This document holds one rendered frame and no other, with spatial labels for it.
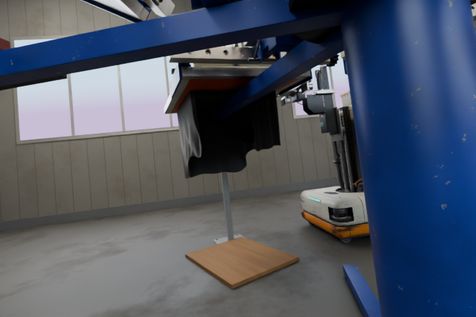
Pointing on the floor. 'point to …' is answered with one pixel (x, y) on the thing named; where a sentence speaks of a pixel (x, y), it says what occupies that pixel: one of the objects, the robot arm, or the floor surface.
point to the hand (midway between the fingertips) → (234, 64)
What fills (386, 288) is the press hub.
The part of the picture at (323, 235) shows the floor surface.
